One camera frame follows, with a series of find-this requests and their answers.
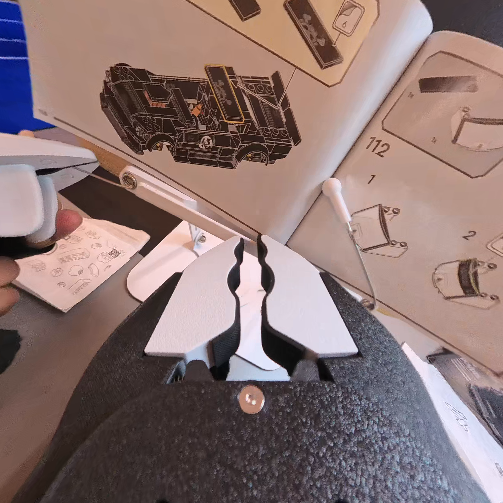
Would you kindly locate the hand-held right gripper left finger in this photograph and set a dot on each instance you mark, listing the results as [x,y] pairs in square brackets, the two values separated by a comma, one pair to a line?
[196,306]

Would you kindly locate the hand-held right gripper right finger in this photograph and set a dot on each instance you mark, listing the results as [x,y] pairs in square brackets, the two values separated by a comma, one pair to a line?
[306,310]

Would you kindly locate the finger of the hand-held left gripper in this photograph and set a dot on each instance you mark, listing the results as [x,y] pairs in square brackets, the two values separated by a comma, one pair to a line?
[39,151]

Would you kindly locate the white book stand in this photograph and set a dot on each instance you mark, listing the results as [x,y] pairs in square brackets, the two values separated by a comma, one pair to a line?
[165,192]

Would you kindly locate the lego instruction booklet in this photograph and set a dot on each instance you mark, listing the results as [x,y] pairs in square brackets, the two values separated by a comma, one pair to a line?
[275,157]

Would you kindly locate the lego set box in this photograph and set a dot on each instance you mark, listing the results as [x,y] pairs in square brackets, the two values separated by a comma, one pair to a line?
[463,373]

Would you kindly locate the person's left hand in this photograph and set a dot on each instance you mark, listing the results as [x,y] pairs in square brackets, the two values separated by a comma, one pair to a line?
[70,224]

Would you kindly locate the blue plastic bin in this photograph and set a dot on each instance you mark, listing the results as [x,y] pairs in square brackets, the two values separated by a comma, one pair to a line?
[15,78]

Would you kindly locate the printed white paper bag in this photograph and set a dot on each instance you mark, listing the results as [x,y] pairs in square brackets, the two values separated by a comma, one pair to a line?
[78,267]

